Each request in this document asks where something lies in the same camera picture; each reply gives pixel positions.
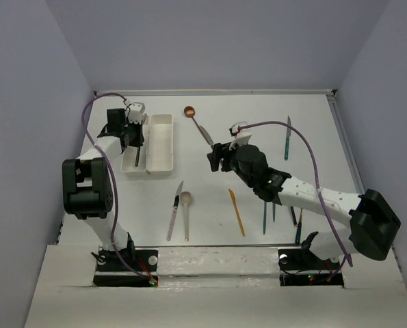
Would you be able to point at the white right utensil tray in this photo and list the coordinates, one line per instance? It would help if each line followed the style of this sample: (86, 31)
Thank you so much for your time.
(160, 160)

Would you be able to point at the black spoon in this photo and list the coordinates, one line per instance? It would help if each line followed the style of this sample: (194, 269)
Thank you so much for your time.
(293, 216)

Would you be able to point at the white left utensil tray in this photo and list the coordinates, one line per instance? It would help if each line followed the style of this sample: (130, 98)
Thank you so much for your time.
(128, 157)

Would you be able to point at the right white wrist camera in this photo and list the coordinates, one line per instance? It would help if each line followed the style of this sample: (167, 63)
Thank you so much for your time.
(240, 135)

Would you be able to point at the teal plastic knife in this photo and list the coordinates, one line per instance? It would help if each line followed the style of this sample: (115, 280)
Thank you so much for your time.
(264, 217)

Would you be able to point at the beige plastic spoon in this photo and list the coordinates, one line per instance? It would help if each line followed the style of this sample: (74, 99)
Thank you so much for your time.
(186, 199)

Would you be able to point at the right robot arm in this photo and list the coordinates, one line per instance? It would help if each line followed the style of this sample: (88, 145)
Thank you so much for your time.
(370, 221)

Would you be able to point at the silver spoon green handle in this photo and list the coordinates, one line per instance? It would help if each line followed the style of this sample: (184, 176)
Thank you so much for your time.
(137, 156)

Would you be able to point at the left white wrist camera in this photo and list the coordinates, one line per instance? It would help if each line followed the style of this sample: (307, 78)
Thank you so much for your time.
(136, 113)

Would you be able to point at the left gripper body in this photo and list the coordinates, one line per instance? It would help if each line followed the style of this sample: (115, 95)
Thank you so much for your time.
(134, 131)

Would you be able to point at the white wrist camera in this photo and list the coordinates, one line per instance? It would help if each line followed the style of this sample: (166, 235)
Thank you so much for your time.
(240, 135)
(136, 113)

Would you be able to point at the white utensil tray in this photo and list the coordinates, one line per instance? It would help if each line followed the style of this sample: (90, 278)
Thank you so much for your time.
(128, 157)
(160, 160)

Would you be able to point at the orange plastic knife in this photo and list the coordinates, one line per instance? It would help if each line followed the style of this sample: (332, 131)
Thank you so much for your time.
(234, 201)

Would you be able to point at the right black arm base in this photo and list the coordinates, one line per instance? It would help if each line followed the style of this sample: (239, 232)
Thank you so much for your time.
(302, 268)

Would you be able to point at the steel knife green handle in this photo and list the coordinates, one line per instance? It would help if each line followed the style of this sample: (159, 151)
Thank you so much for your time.
(287, 138)

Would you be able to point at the steel knife pink handle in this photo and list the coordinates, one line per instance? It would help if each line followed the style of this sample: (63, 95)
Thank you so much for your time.
(174, 210)

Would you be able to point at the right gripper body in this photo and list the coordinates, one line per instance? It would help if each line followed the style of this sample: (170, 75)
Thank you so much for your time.
(230, 161)

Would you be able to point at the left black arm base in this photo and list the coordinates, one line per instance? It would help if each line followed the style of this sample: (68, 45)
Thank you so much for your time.
(140, 273)

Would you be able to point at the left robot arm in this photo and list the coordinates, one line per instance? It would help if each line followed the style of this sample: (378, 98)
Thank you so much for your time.
(89, 184)

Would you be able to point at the gold spoon teal handle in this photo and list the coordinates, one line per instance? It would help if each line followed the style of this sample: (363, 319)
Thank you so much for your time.
(299, 228)

